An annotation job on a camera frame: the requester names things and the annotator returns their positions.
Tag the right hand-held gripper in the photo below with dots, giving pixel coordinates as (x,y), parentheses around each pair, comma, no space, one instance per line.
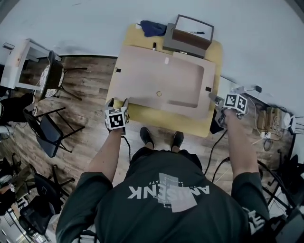
(235,102)

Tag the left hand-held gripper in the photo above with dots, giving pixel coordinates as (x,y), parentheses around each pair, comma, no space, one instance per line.
(116,119)

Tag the beige folder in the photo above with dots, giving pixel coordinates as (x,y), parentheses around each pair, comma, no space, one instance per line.
(154,78)

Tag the person's right forearm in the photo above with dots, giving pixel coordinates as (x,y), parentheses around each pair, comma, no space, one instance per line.
(240,147)

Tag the person's left forearm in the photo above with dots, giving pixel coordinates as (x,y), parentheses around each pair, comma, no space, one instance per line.
(104,156)

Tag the brown open box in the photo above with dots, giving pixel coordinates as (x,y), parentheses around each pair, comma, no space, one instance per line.
(190,40)

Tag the black flat pad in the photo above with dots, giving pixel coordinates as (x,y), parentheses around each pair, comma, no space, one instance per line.
(213,128)

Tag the black power adapter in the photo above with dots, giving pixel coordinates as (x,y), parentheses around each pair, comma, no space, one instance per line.
(258,89)

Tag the person's black left shoe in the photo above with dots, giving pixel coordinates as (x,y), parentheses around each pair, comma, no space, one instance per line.
(146,137)

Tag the person's black shoe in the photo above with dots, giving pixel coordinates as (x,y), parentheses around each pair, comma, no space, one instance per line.
(146,137)
(178,141)

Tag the person's black right shoe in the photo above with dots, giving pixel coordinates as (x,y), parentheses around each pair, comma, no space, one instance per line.
(178,141)

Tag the cardboard boxes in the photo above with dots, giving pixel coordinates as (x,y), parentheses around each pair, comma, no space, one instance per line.
(270,117)

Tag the white power strip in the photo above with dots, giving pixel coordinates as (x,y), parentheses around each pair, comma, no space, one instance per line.
(266,134)

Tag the brown marker pen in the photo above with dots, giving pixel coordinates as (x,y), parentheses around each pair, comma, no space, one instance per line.
(154,46)

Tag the black pen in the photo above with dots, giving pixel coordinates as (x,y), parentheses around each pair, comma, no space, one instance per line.
(196,32)

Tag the person's black shorts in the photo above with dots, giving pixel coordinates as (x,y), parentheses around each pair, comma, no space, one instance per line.
(166,154)

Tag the black chair with patterned cushion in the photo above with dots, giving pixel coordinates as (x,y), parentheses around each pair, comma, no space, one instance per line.
(51,73)

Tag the white router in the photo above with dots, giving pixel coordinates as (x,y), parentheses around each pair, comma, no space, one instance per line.
(287,119)

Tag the black folding chair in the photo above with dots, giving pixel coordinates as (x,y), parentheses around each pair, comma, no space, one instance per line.
(48,134)

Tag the grey flat box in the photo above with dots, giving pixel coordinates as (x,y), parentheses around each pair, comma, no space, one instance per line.
(168,38)

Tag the dark blue cloth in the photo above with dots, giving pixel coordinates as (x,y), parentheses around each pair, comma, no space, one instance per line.
(152,28)

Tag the black bag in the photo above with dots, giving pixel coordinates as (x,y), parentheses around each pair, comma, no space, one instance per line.
(13,108)

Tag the black office chair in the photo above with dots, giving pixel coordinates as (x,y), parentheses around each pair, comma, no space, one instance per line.
(45,189)
(293,171)

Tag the white desk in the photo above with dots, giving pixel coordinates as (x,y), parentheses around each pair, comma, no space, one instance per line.
(16,61)

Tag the person's dark printed t-shirt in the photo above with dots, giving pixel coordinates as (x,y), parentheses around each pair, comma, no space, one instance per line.
(147,218)

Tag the small wall-mounted box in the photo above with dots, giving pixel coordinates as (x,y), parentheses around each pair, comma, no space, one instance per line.
(8,45)

